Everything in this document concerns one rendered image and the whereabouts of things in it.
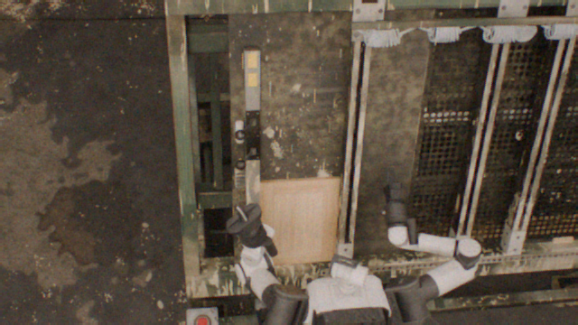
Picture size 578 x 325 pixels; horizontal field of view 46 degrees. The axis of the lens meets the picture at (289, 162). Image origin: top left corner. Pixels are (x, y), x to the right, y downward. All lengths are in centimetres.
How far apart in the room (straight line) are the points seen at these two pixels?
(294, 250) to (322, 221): 18
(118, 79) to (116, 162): 57
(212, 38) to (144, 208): 175
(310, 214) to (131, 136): 171
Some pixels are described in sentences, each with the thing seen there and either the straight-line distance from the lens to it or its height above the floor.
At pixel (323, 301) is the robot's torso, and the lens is 232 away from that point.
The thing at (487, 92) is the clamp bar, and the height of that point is 159.
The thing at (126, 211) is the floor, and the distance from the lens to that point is 392.
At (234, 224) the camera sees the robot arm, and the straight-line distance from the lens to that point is 216.
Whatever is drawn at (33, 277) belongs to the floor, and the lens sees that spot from 388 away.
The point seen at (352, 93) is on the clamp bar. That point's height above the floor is 160.
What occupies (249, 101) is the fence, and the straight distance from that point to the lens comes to 239.
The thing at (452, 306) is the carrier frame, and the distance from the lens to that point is 371.
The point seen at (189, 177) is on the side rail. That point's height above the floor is 131.
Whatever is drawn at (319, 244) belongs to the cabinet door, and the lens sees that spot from 281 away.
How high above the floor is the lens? 357
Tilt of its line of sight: 62 degrees down
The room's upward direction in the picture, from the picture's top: 11 degrees clockwise
